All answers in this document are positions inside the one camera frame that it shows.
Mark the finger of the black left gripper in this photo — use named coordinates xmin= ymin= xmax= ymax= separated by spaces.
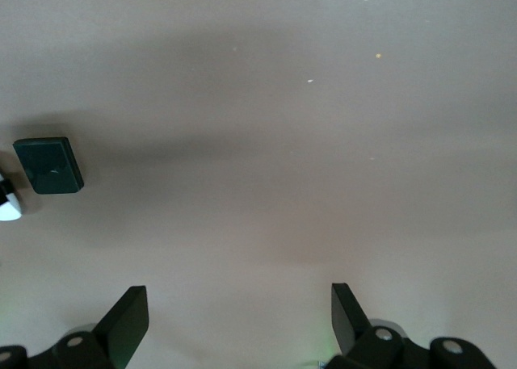
xmin=0 ymin=174 xmax=16 ymax=207

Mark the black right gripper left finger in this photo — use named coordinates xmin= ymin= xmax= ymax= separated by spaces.
xmin=0 ymin=286 xmax=150 ymax=369

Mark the white computer mouse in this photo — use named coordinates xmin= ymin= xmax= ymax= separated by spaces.
xmin=0 ymin=194 xmax=24 ymax=223

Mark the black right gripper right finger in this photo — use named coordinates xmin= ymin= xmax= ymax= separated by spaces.
xmin=326 ymin=282 xmax=496 ymax=369

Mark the black phone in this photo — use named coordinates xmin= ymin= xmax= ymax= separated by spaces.
xmin=11 ymin=136 xmax=86 ymax=195

